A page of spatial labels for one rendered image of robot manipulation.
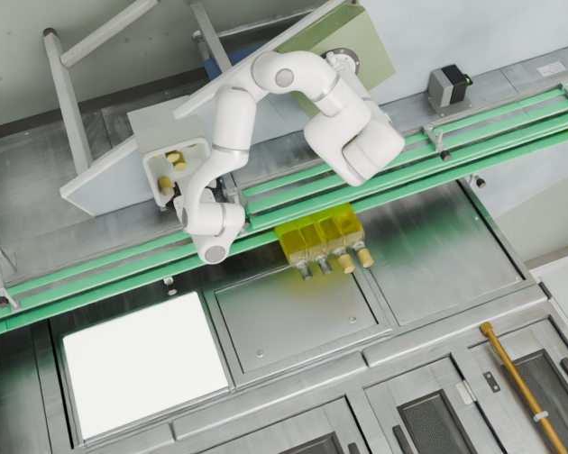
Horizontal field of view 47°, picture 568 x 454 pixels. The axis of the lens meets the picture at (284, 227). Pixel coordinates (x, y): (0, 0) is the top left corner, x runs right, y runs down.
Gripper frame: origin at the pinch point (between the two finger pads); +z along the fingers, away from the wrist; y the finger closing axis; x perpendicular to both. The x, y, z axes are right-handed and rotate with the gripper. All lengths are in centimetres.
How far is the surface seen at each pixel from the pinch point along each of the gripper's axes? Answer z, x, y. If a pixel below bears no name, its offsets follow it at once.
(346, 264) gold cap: -20.3, -26.0, 35.2
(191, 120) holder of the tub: 8.7, 13.9, 6.0
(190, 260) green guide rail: 1.3, -26.4, -4.5
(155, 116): 13.6, 15.0, -2.4
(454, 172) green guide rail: 1, -24, 81
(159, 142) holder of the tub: 4.6, 12.5, -3.8
